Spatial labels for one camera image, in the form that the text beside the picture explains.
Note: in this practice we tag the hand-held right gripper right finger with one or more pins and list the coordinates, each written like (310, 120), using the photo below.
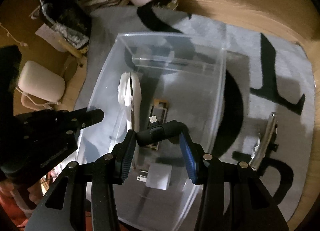
(188, 158)

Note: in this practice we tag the black gold battery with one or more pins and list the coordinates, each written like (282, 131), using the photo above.
(160, 110)

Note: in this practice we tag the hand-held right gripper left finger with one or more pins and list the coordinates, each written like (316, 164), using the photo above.
(126, 157)

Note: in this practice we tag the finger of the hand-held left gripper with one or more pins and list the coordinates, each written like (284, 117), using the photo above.
(77, 129)
(95, 115)

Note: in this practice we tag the white handheld tool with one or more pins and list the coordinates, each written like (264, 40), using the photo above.
(125, 90)

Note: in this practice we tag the black usb adapter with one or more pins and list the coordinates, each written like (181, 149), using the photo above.
(162, 130)

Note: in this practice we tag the tan rolled stick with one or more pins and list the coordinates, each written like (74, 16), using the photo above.
(72, 52)

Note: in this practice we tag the white charger plug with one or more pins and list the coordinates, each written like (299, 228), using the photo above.
(158, 176)

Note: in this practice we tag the grey mat with black pattern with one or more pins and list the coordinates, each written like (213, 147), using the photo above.
(275, 70)

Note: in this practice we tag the clear plastic box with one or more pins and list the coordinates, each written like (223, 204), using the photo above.
(195, 83)

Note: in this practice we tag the dark wine bottle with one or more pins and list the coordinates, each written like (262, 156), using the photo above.
(67, 15)

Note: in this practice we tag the white handwritten paper note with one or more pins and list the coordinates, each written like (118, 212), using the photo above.
(46, 33)

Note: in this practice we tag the person's red clothing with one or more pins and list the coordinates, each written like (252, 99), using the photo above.
(12, 203)

